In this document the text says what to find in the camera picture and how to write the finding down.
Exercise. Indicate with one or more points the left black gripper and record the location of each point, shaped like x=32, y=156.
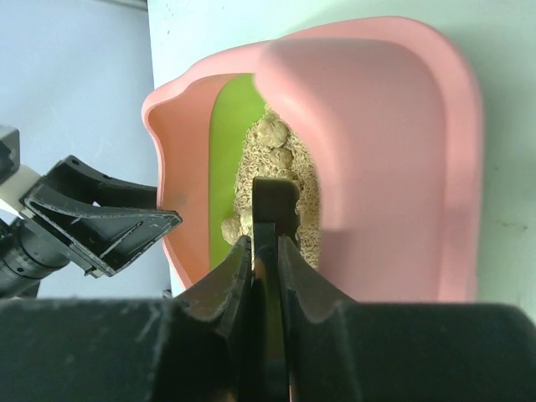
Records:
x=106, y=223

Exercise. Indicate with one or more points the black litter scoop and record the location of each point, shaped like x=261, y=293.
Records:
x=274, y=216

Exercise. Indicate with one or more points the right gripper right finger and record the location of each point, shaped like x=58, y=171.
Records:
x=318, y=349

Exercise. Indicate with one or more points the beige cat litter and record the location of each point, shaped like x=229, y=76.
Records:
x=254, y=163

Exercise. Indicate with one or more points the litter clump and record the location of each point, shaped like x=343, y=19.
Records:
x=281, y=158
x=271, y=132
x=231, y=229

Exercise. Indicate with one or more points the pink litter box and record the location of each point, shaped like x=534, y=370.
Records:
x=392, y=116

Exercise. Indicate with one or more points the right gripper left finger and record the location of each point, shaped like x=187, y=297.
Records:
x=211, y=330

